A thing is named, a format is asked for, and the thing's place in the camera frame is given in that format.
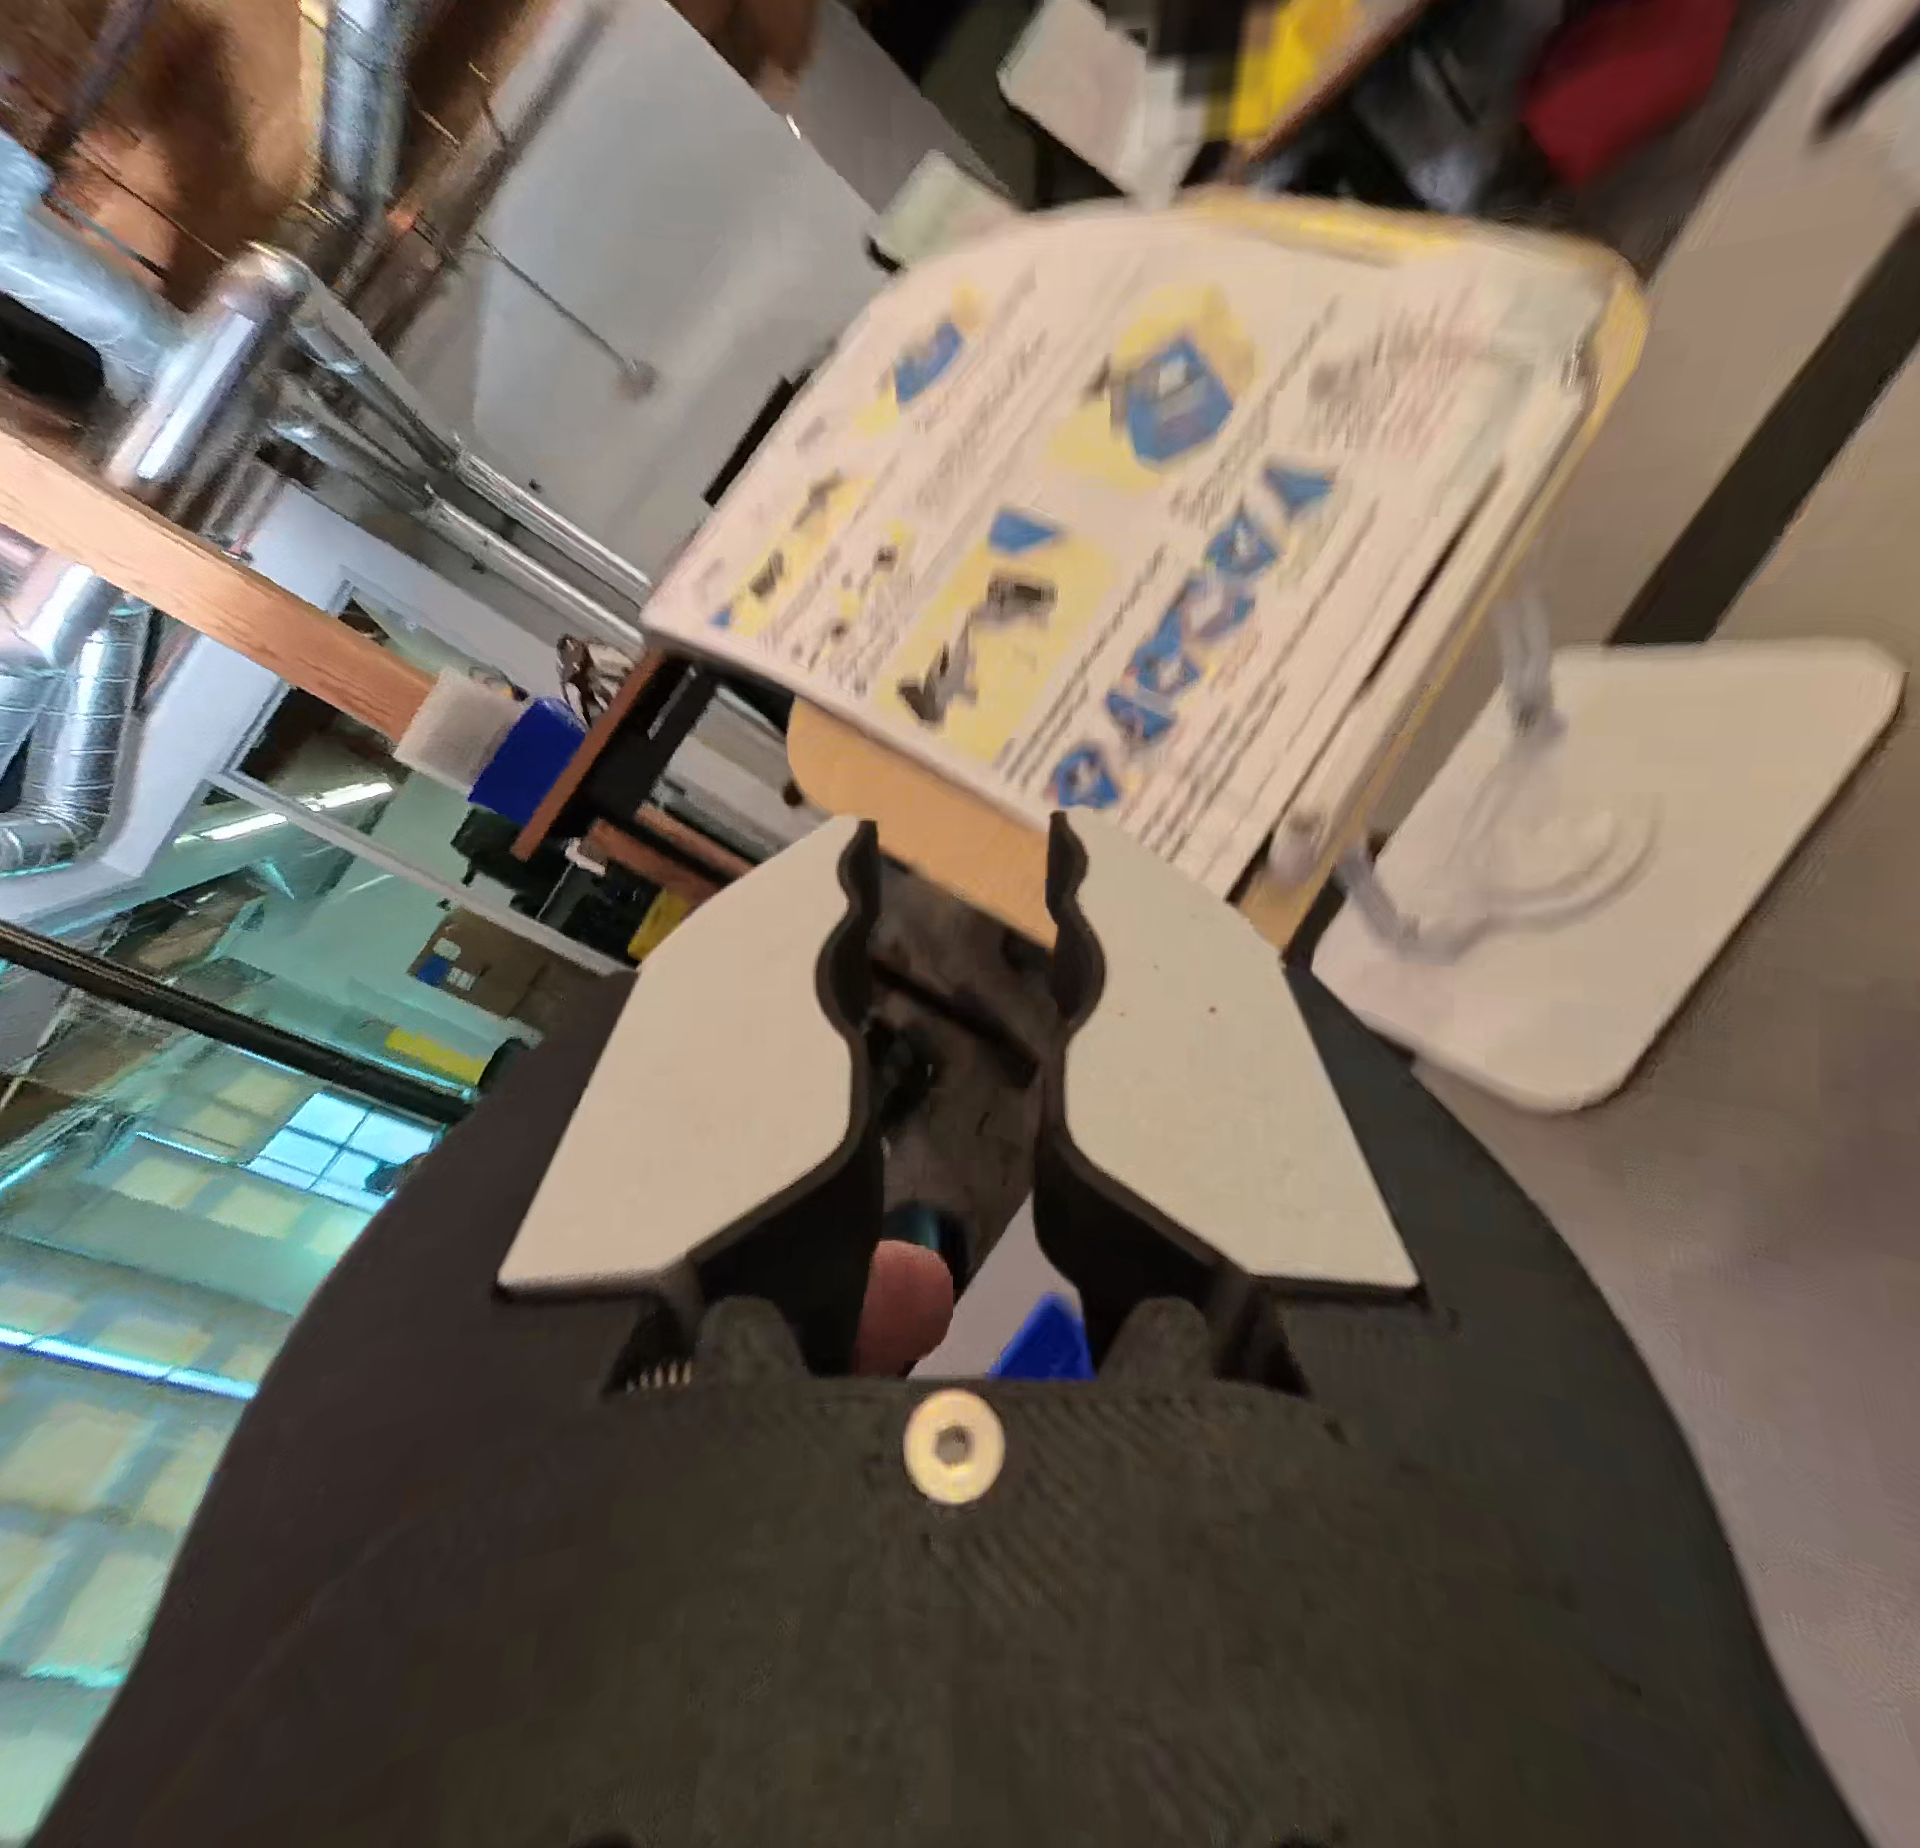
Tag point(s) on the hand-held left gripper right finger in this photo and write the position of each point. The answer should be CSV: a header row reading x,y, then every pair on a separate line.
x,y
1234,1099

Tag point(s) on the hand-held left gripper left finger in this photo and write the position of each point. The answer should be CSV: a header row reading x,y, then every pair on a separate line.
x,y
689,1099

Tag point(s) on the small blue plastic bin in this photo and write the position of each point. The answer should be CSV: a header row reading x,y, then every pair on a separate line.
x,y
536,763

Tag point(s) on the printed instruction sheet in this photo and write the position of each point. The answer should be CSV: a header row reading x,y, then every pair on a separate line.
x,y
1200,527

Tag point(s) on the red plastic bin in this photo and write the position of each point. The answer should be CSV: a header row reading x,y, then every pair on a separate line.
x,y
1637,49

